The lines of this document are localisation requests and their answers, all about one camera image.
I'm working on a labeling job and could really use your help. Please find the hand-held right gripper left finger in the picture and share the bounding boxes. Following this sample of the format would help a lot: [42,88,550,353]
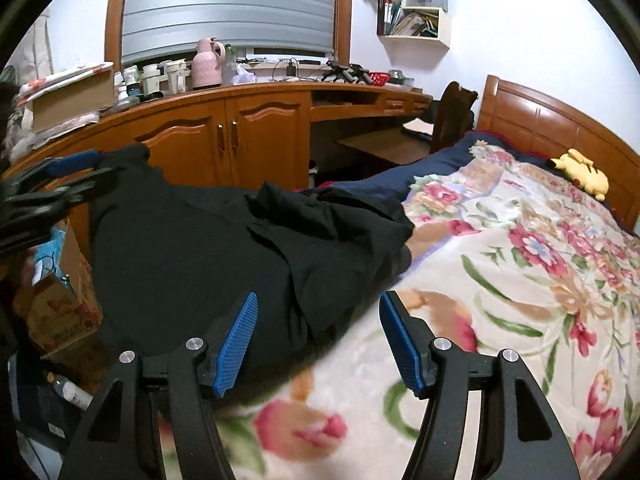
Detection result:
[57,291,259,480]

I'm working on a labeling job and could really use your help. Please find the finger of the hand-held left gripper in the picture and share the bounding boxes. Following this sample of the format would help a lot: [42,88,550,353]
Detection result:
[0,167,123,218]
[0,150,103,188]

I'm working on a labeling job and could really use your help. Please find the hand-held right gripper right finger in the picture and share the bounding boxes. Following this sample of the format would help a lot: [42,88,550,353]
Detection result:
[378,291,583,480]

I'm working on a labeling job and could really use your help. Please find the black coat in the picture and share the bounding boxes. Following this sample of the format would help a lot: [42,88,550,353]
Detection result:
[82,144,416,406]

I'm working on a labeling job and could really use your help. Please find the plain cardboard box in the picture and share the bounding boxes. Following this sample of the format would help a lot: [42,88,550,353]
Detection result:
[31,67,117,131]

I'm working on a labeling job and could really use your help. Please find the floral folded cloth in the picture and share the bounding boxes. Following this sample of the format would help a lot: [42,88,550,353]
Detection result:
[17,60,116,107]

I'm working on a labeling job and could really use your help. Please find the printed cardboard box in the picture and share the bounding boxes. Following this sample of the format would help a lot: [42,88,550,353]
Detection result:
[12,220,103,356]

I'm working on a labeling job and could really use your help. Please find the floral blanket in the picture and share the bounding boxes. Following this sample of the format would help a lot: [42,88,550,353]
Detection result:
[165,140,640,480]

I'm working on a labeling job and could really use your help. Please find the wooden desk cabinet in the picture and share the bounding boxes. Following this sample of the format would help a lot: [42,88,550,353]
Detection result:
[0,82,435,261]

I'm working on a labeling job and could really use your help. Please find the pink thermos jug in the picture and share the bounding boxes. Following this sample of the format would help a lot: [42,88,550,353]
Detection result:
[192,37,227,89]

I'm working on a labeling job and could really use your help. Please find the plastic bottle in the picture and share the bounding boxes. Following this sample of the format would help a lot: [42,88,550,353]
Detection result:
[47,372,94,409]

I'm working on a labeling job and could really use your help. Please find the navy quilt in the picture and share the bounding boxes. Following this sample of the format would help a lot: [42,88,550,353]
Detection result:
[295,130,640,238]

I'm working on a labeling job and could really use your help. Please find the clear bottle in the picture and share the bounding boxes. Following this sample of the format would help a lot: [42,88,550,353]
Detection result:
[222,44,240,86]

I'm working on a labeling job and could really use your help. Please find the grey window blind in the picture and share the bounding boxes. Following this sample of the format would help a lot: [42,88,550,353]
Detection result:
[120,0,335,68]

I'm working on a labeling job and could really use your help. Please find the dark wooden chair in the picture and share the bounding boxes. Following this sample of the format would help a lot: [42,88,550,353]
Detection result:
[402,81,480,156]

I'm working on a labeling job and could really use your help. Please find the yellow plush toy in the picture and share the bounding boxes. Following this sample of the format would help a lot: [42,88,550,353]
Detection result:
[550,149,611,202]

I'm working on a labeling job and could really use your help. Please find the wooden bed headboard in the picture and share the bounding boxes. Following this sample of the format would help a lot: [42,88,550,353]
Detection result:
[472,75,640,236]

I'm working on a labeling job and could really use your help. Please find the black tripods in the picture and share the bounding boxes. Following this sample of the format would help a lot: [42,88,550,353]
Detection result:
[322,60,373,86]

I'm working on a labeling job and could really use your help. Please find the row of books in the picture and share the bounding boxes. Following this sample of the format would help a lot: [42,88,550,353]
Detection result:
[377,0,441,38]

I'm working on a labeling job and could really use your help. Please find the wooden window frame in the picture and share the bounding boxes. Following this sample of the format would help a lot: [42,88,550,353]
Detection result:
[104,0,354,77]

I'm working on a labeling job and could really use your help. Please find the white wall shelf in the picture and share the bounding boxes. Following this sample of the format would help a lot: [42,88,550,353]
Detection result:
[361,0,455,45]

